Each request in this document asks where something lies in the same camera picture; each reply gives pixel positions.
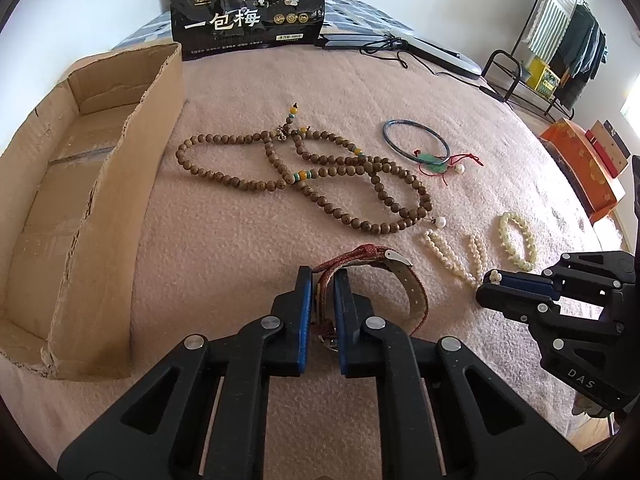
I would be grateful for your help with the single white pearl pendant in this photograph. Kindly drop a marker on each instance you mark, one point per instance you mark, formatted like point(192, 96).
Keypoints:
point(438, 222)

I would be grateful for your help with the black clothes rack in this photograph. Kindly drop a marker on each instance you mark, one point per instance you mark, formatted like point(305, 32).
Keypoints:
point(513, 64)

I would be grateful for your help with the red and tan boxes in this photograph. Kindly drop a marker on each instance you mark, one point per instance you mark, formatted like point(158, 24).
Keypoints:
point(610, 147)

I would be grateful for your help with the orange covered stool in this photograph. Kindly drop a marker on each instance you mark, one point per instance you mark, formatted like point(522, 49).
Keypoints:
point(598, 192)

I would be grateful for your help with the white ring light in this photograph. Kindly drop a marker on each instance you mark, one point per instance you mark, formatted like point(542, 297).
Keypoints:
point(454, 61)

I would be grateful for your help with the brown cardboard box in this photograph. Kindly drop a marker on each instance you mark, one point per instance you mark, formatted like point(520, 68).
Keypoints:
point(75, 183)

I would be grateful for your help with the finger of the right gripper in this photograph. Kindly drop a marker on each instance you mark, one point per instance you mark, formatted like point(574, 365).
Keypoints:
point(584, 276)
point(530, 307)

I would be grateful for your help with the yellow box on rack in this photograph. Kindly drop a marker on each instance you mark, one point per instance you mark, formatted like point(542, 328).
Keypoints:
point(541, 78)

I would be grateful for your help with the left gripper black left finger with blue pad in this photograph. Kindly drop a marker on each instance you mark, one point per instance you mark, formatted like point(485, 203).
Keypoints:
point(200, 413)

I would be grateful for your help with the pink blanket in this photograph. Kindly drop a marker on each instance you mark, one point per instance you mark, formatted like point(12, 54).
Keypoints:
point(211, 258)

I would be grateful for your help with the hanging dark clothes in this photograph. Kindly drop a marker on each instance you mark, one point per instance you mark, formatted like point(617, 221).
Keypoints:
point(578, 58)

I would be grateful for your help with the black snack bag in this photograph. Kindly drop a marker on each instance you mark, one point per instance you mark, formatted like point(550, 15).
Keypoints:
point(208, 27)

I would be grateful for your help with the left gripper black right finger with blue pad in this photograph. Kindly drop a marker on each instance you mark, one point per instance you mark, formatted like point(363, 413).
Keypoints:
point(443, 413)

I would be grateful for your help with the striped hanging cloth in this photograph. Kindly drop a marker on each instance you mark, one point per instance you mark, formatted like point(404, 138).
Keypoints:
point(547, 26)

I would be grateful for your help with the black folded tripod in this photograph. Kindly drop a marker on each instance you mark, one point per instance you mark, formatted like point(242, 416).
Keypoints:
point(360, 42)

